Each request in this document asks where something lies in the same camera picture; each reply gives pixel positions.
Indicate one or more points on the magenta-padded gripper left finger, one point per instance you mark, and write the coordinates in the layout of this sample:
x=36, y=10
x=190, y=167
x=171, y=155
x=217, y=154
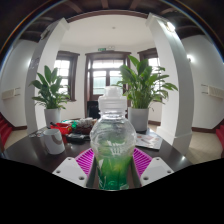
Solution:
x=71, y=170

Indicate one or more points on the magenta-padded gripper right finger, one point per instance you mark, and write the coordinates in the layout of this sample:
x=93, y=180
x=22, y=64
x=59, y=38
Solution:
x=155, y=170

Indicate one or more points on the clear bottle with green label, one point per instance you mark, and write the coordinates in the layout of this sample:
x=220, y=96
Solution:
x=112, y=143

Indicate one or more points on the printed paper leaflet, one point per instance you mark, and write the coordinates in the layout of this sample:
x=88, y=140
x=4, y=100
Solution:
x=150, y=140

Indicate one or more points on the black phone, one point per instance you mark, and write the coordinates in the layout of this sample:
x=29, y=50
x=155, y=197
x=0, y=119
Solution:
x=75, y=139

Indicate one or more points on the white mug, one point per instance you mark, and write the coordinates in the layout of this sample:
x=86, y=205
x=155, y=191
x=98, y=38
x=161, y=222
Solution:
x=54, y=141

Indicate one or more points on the black chair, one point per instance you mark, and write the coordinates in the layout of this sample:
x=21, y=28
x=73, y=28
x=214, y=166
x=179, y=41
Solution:
x=92, y=110

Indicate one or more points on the small potted plant white pot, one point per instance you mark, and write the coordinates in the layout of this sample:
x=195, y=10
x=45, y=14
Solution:
x=50, y=93

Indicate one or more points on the large potted plant white pot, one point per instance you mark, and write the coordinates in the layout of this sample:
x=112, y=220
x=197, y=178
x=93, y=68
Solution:
x=141, y=83

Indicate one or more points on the dark-framed window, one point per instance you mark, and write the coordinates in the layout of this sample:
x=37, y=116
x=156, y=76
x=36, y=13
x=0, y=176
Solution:
x=68, y=70
x=152, y=59

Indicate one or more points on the green exit sign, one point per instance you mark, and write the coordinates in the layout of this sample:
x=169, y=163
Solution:
x=102, y=49

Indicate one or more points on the white wall lamp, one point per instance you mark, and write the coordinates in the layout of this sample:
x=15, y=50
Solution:
x=190, y=58

